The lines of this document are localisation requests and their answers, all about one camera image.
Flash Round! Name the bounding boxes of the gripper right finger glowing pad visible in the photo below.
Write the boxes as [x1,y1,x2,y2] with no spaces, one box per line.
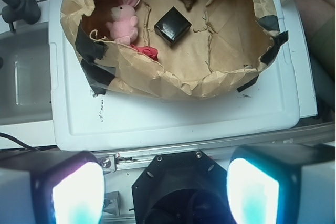
[227,144,335,223]

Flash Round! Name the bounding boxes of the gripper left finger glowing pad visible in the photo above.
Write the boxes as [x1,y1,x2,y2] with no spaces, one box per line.
[1,150,105,223]

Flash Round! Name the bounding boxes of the black cardboard box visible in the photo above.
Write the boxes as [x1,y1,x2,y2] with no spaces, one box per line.
[154,7,192,47]

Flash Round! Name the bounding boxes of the white plastic bin lid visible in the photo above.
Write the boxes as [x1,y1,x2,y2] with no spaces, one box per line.
[49,0,300,151]

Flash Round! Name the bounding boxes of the clear plastic tub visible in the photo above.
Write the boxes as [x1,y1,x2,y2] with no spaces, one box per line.
[0,22,55,126]

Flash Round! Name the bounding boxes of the red crumpled paper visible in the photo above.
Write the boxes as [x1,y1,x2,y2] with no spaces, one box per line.
[130,44,159,62]

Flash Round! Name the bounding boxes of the black clamp knob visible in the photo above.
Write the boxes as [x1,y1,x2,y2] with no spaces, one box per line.
[2,0,41,34]

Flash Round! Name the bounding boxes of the pink plush bunny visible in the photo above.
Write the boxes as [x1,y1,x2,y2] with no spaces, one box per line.
[106,0,140,46]

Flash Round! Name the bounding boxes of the brown paper bag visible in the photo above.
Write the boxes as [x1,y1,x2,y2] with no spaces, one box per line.
[60,0,288,100]

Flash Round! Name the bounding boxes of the black thin cable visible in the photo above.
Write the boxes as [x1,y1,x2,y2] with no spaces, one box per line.
[0,132,40,152]

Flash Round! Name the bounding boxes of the metal corner bracket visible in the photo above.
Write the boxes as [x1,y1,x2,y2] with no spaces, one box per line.
[103,191,121,216]

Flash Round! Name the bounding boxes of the aluminium extrusion rail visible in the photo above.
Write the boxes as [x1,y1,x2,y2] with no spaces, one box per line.
[0,123,336,175]

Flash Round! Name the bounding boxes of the black octagonal mount plate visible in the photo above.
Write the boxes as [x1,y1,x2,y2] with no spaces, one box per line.
[132,151,235,223]

